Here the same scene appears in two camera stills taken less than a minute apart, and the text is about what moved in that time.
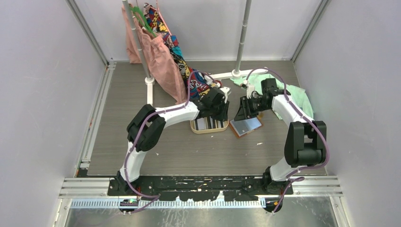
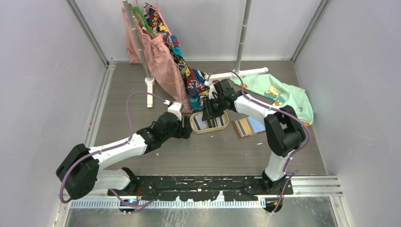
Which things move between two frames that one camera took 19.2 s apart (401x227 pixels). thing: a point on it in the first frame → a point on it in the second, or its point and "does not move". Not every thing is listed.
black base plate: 130,188 does not move
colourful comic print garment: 197,81 does not move
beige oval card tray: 208,125 does not move
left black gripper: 223,116 → 183,132
